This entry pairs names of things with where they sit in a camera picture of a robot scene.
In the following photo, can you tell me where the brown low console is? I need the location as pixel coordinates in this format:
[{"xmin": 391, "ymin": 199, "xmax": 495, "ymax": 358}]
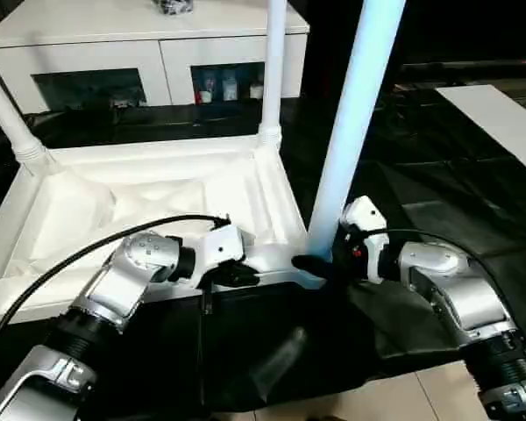
[{"xmin": 398, "ymin": 59, "xmax": 526, "ymax": 91}]

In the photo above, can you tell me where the white plastic table top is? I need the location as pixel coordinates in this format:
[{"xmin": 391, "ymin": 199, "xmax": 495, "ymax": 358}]
[{"xmin": 0, "ymin": 126, "xmax": 334, "ymax": 330}]

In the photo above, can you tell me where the white cabinet with glass doors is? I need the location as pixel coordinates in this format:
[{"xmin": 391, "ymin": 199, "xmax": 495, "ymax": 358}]
[{"xmin": 0, "ymin": 0, "xmax": 311, "ymax": 116}]

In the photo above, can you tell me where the white plastic table leg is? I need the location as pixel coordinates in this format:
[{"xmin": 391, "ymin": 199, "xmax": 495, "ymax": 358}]
[
  {"xmin": 256, "ymin": 0, "xmax": 289, "ymax": 151},
  {"xmin": 304, "ymin": 0, "xmax": 408, "ymax": 265},
  {"xmin": 0, "ymin": 56, "xmax": 58, "ymax": 176}
]

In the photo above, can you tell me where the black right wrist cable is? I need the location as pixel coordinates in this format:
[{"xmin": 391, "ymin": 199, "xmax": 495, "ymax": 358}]
[{"xmin": 362, "ymin": 227, "xmax": 526, "ymax": 348}]

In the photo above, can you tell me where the white side table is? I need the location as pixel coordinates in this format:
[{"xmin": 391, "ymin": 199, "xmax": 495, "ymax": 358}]
[{"xmin": 433, "ymin": 83, "xmax": 526, "ymax": 185}]

